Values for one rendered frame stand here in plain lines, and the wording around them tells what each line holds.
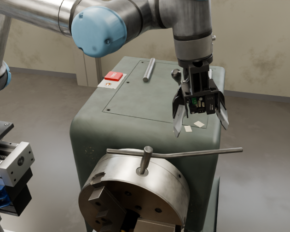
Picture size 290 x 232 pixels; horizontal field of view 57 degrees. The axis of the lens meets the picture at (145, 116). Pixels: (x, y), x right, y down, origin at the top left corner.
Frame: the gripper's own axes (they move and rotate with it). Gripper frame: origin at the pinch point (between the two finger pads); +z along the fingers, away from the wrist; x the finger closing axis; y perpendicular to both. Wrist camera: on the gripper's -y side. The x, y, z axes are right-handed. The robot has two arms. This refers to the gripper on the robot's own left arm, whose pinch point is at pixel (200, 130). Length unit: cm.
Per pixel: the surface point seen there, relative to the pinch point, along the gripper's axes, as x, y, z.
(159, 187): -12.6, 6.0, 11.4
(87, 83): -109, -280, 94
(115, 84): -26.0, -41.7, 1.8
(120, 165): -22.1, 0.0, 7.4
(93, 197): -29.7, 7.0, 10.9
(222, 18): 68, -253, 37
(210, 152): 1.5, 3.0, 5.1
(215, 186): 12, -56, 81
